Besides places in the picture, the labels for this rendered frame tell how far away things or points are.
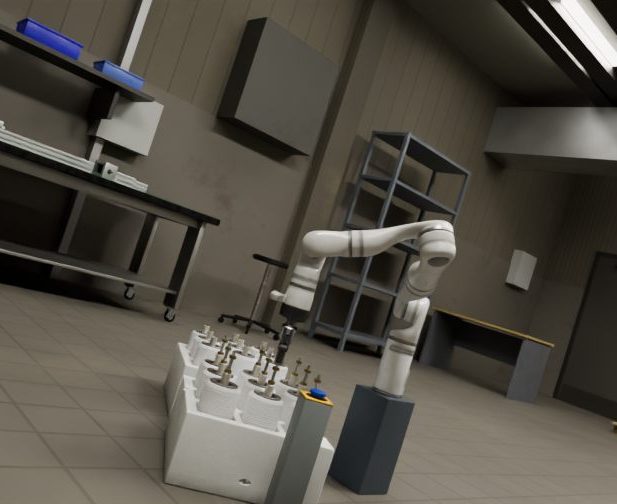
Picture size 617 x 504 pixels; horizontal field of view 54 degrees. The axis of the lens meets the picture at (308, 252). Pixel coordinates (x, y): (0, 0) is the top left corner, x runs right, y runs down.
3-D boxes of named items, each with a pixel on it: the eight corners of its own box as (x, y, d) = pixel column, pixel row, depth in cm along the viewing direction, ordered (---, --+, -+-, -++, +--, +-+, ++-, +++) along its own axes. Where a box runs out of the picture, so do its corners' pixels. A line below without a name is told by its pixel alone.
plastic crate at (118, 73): (128, 93, 436) (133, 80, 436) (141, 93, 421) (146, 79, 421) (88, 74, 416) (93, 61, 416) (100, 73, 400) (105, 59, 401)
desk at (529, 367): (445, 368, 761) (461, 316, 764) (536, 404, 670) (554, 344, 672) (415, 361, 719) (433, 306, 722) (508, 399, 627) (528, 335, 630)
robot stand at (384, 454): (355, 474, 203) (383, 388, 204) (387, 494, 193) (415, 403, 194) (327, 474, 194) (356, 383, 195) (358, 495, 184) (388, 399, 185)
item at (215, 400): (223, 453, 160) (244, 387, 161) (215, 463, 151) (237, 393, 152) (189, 440, 161) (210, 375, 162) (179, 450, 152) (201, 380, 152)
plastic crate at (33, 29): (65, 64, 407) (71, 48, 407) (79, 62, 389) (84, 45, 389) (10, 38, 383) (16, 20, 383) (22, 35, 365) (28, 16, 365)
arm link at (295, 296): (269, 297, 165) (276, 275, 165) (309, 310, 165) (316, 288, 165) (268, 298, 156) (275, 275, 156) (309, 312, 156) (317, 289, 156)
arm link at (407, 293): (410, 258, 178) (441, 268, 177) (395, 295, 202) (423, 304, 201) (401, 286, 174) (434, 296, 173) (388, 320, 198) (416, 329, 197)
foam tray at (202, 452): (285, 461, 193) (302, 406, 194) (313, 517, 155) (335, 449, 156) (164, 431, 185) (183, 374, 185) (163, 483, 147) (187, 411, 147)
